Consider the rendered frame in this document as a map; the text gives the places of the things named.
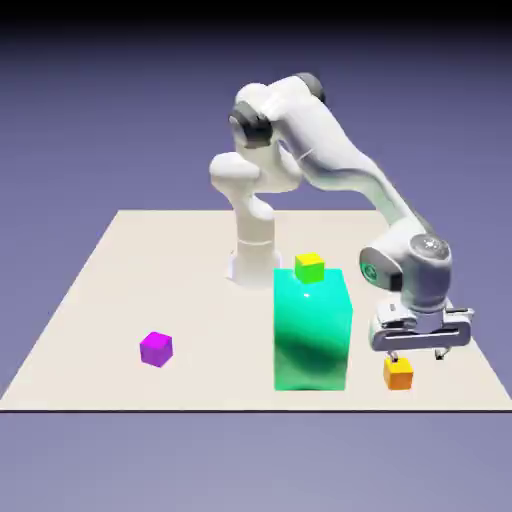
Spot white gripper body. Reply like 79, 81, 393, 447
368, 312, 473, 354

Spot small orange cube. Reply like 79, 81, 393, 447
382, 356, 414, 392

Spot small yellow-green cube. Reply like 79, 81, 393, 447
294, 252, 326, 285

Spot small purple cube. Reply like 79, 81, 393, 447
139, 330, 174, 369

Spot large green box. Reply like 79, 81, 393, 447
272, 267, 354, 392

